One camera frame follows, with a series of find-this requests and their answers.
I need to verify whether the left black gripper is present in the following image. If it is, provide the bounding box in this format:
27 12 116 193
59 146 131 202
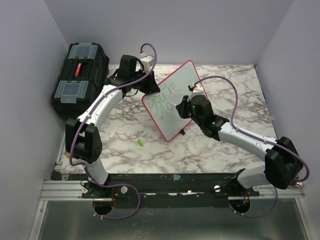
130 69 161 95

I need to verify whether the pink-framed whiteboard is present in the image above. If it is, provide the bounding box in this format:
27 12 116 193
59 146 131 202
141 60 200 142

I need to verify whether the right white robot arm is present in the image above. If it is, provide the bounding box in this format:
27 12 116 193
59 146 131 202
175 95 303 196

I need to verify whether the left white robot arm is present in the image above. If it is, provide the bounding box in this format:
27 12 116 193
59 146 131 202
65 51 160 198

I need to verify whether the black plastic toolbox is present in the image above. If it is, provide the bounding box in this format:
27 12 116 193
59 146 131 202
50 42 110 121

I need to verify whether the blue tape piece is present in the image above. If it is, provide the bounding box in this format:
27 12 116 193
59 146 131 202
172 174 181 181

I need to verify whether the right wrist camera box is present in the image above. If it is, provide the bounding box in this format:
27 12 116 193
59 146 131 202
187 84 205 101

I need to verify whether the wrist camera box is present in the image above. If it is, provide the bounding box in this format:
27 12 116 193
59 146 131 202
187 84 205 101
140 55 156 73

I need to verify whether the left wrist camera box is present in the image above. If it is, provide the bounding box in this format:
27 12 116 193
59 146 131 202
140 55 156 73

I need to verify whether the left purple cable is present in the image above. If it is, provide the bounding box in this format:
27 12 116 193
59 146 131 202
68 43 158 221

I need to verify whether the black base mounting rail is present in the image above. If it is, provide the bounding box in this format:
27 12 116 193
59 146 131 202
44 172 276 209

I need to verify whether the right cable metal connector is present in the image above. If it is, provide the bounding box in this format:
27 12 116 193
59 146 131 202
292 177 303 189

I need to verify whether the aluminium extrusion frame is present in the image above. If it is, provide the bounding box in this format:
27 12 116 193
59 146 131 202
28 122 311 240

